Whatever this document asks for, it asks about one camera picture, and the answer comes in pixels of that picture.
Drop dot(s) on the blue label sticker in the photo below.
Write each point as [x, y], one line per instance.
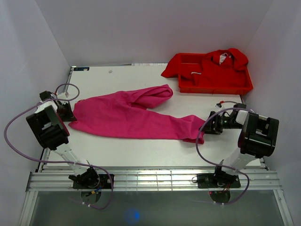
[81, 68]

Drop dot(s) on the aluminium rail frame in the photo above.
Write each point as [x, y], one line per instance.
[138, 180]

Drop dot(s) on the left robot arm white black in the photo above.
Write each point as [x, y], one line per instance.
[47, 124]

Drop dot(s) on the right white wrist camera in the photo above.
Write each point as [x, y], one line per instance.
[220, 105]

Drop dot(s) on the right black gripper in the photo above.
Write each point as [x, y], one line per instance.
[213, 128]

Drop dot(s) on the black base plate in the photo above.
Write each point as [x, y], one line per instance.
[212, 180]
[104, 182]

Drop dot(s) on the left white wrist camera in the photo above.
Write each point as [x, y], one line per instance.
[63, 96]

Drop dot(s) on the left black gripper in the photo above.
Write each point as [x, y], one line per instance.
[69, 117]

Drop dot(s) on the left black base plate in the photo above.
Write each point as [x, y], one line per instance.
[104, 182]

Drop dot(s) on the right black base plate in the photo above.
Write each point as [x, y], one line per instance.
[212, 180]

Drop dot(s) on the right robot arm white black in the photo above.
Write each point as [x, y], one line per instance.
[257, 139]

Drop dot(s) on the pink trousers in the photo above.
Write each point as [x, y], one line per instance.
[129, 114]

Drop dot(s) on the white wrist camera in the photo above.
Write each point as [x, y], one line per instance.
[220, 105]
[63, 96]

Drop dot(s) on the red plastic bin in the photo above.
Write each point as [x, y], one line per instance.
[187, 87]

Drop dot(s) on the red trousers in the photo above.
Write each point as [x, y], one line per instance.
[217, 69]

